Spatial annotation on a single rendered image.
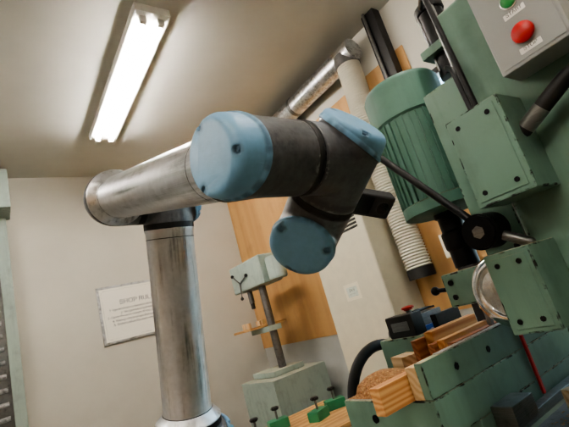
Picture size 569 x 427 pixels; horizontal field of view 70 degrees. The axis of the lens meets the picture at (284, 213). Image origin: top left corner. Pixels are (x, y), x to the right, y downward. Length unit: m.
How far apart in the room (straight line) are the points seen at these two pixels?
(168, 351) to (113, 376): 2.62
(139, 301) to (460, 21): 3.27
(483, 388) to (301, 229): 0.44
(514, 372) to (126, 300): 3.16
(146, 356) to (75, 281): 0.82
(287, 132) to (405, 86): 0.54
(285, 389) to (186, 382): 2.03
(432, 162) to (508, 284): 0.32
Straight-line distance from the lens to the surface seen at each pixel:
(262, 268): 3.05
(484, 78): 0.80
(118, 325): 3.62
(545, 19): 0.71
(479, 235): 0.73
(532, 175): 0.66
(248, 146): 0.39
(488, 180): 0.68
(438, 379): 0.72
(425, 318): 1.03
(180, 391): 1.00
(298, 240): 0.53
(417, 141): 0.90
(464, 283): 0.91
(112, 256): 3.74
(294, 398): 3.03
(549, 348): 1.02
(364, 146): 0.48
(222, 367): 3.88
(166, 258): 0.95
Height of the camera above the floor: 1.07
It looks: 14 degrees up
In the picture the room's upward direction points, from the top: 16 degrees counter-clockwise
